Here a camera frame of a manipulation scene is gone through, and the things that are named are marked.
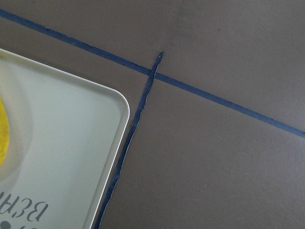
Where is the white bear tray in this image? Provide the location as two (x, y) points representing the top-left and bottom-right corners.
(0, 50), (130, 229)

